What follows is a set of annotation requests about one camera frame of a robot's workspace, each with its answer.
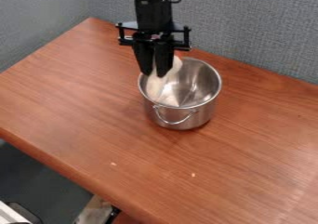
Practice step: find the metal table leg bracket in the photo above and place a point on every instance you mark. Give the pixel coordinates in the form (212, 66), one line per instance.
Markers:
(98, 212)

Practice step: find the white toy mushroom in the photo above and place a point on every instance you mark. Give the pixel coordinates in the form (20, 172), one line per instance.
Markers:
(157, 82)

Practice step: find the stainless steel pot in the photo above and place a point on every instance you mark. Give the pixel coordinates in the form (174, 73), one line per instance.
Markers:
(189, 98)

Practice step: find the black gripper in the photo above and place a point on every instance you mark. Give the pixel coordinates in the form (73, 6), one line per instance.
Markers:
(154, 27)

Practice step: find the white and black floor object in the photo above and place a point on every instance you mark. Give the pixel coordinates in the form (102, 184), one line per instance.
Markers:
(15, 214)

